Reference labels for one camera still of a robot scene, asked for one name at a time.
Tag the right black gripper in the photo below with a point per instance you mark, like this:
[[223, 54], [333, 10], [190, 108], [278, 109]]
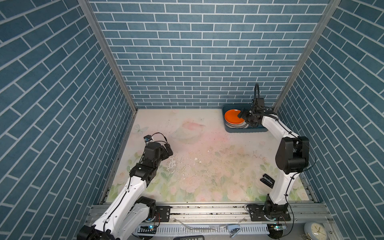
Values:
[[243, 113]]

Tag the teal plastic bin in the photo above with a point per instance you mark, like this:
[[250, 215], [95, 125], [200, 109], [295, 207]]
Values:
[[247, 128]]

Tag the cream plate green edge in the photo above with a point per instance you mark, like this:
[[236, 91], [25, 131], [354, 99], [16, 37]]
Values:
[[242, 125]]

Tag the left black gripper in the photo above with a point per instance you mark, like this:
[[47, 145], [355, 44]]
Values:
[[165, 154]]

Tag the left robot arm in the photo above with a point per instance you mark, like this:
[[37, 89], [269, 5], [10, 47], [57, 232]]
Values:
[[130, 208]]

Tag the white analog clock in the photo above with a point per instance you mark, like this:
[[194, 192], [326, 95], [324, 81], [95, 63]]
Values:
[[315, 231]]

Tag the orange plastic plate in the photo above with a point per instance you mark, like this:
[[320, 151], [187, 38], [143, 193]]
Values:
[[231, 117]]

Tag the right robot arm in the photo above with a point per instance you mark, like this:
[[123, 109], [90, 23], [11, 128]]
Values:
[[292, 158]]

